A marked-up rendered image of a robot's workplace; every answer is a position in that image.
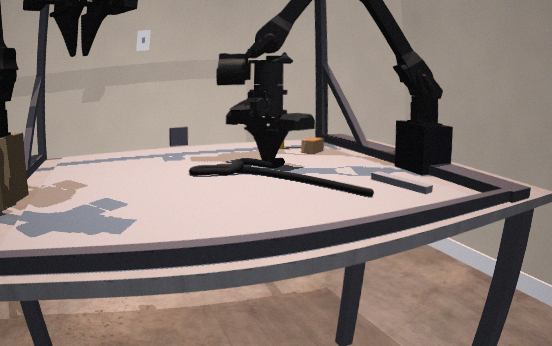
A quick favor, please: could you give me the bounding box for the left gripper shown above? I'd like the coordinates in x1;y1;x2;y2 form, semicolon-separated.
244;85;315;162

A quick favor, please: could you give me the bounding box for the small orange block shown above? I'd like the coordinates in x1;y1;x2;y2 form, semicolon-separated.
301;137;324;154

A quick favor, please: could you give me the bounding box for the grey rectangular bar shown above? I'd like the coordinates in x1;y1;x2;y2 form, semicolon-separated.
371;171;433;194

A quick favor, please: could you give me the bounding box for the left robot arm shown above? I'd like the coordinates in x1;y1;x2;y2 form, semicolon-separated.
216;0;443;126

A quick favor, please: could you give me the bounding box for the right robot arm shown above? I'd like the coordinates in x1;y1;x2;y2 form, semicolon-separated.
0;3;19;138

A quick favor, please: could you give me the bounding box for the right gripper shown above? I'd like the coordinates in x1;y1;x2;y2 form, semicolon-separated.
23;0;138;57

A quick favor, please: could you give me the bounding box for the black rope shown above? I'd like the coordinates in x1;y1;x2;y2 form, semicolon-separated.
189;158;374;197

